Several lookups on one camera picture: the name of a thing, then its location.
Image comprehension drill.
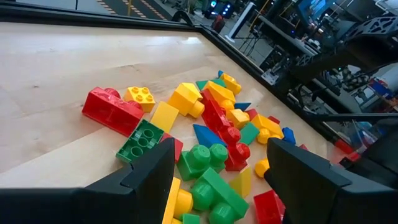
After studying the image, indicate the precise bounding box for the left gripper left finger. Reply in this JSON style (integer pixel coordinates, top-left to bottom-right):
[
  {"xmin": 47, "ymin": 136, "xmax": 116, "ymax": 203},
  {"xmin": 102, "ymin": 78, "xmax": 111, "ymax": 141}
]
[{"xmin": 0, "ymin": 137, "xmax": 176, "ymax": 224}]

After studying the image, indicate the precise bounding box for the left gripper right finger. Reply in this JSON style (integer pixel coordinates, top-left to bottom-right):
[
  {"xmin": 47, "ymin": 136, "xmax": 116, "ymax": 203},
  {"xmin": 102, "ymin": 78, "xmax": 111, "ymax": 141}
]
[{"xmin": 263, "ymin": 137, "xmax": 398, "ymax": 224}]

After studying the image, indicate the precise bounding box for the yellow two-stud large block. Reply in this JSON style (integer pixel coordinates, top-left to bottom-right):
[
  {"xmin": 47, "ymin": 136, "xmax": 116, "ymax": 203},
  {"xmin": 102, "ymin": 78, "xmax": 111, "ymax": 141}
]
[
  {"xmin": 161, "ymin": 177, "xmax": 194, "ymax": 224},
  {"xmin": 254, "ymin": 157, "xmax": 271, "ymax": 179},
  {"xmin": 251, "ymin": 114, "xmax": 284, "ymax": 144},
  {"xmin": 203, "ymin": 80, "xmax": 237, "ymax": 112}
]

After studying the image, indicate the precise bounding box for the dark green small brick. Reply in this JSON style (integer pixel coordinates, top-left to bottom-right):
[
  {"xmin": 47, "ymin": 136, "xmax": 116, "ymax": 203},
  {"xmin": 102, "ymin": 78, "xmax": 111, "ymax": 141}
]
[{"xmin": 115, "ymin": 119, "xmax": 165, "ymax": 164}]

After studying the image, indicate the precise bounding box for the yellow small block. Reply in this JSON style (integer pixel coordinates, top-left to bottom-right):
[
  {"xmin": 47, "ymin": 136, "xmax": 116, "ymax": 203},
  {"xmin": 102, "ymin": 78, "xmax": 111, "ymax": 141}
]
[
  {"xmin": 181, "ymin": 82, "xmax": 203, "ymax": 100},
  {"xmin": 149, "ymin": 101, "xmax": 180, "ymax": 134},
  {"xmin": 229, "ymin": 166, "xmax": 252, "ymax": 199}
]

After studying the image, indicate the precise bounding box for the yellow four-stud small brick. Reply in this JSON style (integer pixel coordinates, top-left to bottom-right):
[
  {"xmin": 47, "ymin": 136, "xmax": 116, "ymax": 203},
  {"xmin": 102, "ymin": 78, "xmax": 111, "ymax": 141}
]
[{"xmin": 123, "ymin": 86, "xmax": 156, "ymax": 113}]

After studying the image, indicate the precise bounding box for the yellow one-stud block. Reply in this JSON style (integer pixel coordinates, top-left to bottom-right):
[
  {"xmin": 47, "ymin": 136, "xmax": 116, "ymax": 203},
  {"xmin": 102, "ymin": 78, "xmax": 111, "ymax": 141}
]
[
  {"xmin": 226, "ymin": 108, "xmax": 251, "ymax": 130},
  {"xmin": 167, "ymin": 85, "xmax": 205, "ymax": 119},
  {"xmin": 220, "ymin": 73, "xmax": 243, "ymax": 96}
]

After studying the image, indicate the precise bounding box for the clear plastic bin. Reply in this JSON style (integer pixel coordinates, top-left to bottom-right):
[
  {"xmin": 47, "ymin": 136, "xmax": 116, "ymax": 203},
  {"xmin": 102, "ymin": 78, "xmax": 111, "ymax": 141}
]
[{"xmin": 331, "ymin": 119, "xmax": 385, "ymax": 162}]

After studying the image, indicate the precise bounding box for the black desk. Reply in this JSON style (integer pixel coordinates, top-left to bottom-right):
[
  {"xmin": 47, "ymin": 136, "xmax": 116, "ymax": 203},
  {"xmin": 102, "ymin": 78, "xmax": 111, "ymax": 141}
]
[{"xmin": 257, "ymin": 15, "xmax": 315, "ymax": 57}]

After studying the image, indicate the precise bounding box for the white leaning panel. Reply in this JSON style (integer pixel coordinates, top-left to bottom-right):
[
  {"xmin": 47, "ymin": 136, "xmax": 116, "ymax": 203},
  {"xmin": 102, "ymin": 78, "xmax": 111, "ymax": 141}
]
[{"xmin": 225, "ymin": 2, "xmax": 256, "ymax": 43}]

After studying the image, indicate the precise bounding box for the blue computer monitor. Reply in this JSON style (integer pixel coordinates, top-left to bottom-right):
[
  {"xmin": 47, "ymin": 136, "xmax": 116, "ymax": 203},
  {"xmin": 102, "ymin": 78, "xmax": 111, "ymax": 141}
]
[{"xmin": 297, "ymin": 0, "xmax": 330, "ymax": 19}]

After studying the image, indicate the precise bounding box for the red black case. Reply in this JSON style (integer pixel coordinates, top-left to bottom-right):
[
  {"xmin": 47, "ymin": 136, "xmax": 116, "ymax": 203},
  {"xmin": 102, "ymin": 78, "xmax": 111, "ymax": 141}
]
[{"xmin": 211, "ymin": 14, "xmax": 225, "ymax": 34}]

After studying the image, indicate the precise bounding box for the silver mounting bracket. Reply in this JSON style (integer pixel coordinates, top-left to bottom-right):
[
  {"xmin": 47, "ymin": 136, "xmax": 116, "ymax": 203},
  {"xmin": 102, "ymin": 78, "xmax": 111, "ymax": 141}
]
[{"xmin": 260, "ymin": 67, "xmax": 280, "ymax": 86}]

